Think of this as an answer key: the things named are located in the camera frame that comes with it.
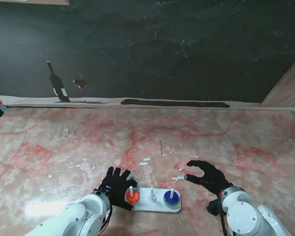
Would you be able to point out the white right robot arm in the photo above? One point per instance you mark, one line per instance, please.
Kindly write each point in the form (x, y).
(243, 211)

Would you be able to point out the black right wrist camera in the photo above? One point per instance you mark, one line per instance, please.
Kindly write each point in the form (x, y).
(213, 208)

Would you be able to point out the leaning wooden plank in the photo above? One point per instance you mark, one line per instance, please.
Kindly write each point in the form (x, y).
(287, 86)

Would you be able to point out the white Hanoi tower base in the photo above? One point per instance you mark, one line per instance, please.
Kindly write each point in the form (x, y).
(152, 206)

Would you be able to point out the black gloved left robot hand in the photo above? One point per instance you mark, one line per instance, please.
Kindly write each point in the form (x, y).
(117, 189)

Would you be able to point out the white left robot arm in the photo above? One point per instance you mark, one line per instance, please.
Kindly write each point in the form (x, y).
(78, 216)

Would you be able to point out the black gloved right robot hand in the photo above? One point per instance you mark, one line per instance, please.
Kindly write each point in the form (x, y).
(213, 179)

